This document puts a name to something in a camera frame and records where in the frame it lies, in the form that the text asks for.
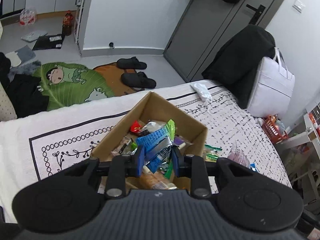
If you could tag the black flat package on floor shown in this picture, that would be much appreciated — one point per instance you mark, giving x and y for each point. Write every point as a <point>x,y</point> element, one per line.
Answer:
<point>49,42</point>

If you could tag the green biscuit packet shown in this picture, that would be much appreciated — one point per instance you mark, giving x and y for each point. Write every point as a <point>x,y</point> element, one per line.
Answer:
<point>211,153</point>

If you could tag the black slipper far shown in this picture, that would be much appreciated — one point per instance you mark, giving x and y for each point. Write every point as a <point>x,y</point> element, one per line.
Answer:
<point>131,63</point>

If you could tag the dark soda bottle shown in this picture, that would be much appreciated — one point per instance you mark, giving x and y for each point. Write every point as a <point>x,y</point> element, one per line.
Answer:
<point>67,24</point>

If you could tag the light blue candy packet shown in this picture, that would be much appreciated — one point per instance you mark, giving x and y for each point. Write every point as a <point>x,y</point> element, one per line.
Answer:
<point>253,167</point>

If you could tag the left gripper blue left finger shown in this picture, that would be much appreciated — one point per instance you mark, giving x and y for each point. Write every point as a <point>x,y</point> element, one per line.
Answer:
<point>122,167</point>

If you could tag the black slipper near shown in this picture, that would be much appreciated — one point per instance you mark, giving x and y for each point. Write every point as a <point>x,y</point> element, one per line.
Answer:
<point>138,80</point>

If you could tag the white laptop tote bag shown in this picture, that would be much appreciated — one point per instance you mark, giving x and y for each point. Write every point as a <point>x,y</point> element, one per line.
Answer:
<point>272,88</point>

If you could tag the red plastic basket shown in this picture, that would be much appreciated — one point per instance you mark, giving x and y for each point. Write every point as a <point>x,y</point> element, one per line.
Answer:
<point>272,131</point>

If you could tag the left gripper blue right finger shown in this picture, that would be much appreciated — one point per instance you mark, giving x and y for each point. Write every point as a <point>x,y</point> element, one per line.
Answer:
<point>194,168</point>

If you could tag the blue snack packet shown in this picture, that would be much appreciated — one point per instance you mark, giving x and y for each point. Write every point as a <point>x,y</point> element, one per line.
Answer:
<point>157,146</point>

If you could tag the red snack bar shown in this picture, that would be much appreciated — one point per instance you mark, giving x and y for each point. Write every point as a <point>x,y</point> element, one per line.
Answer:
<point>136,127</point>

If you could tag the purple wafer snack pack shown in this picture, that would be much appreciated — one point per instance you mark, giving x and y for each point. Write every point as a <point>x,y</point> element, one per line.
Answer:
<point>181,142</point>

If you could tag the white desk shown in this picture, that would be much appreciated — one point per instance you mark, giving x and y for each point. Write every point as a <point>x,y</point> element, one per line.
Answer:
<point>309,135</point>

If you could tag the grey door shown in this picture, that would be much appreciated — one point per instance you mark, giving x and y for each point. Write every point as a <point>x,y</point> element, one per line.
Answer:
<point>206,25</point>

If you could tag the small green snack packet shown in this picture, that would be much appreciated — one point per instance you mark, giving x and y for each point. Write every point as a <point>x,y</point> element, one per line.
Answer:
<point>171,129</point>

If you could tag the white face mask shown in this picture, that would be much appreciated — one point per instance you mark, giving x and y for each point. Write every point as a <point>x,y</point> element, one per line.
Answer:
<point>202,91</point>

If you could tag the orange cracker packet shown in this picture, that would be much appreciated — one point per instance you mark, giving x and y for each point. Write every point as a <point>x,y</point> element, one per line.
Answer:
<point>156,181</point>

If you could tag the green red snack bag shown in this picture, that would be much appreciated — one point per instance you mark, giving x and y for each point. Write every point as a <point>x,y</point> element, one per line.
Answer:
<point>168,173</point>

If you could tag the green cartoon floor mat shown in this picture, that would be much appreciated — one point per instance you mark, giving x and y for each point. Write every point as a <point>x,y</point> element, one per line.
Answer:
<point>68,84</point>

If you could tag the black slipper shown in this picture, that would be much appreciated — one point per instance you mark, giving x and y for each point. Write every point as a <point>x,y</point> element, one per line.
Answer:
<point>131,63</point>
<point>138,80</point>

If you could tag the clear dark snack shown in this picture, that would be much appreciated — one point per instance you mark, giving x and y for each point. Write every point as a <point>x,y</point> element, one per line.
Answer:
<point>152,126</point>

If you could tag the black jacket on chair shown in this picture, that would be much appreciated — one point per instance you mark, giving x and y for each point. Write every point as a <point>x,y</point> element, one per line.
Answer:
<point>235,64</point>

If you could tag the white light switch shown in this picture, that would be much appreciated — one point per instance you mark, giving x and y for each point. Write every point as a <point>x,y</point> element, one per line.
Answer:
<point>298,5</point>

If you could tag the orange floor mat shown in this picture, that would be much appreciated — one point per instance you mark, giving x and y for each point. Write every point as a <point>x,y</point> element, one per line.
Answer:
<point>112,75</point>

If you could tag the brown cardboard box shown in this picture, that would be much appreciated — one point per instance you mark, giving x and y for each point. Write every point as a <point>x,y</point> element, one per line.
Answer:
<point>120,140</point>

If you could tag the black door handle lock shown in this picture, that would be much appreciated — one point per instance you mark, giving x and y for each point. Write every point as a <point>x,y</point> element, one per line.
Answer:
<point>258,12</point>

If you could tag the white narrow rack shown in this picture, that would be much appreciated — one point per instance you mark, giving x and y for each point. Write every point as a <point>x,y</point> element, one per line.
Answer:
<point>77,20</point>

